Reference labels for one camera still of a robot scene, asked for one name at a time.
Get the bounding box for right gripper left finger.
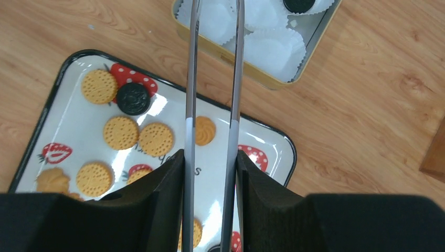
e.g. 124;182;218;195
1;150;185;251

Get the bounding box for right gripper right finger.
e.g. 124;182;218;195
236;151;444;251

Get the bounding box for round dotted biscuit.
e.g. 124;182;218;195
81;69;118;104
139;122;174;157
177;218;203;251
126;169;152;185
103;116;139;150
76;162;114;197

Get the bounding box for swirl butter cookie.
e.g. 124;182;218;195
195;116;216;146

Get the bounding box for black sandwich cookie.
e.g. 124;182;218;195
283;0;315;14
115;82;151;116

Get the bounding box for metal tongs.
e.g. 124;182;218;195
181;1;245;251

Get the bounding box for flower butter cookie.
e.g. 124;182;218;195
67;193;84;202
36;167;70;193

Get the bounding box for white paper cup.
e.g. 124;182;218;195
245;0;288;31
289;0;335;16
176;0;237;46
243;28;306;82

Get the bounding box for wooden compartment box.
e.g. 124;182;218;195
419;118;444;183

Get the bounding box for gold cookie tin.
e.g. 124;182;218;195
171;0;343;91

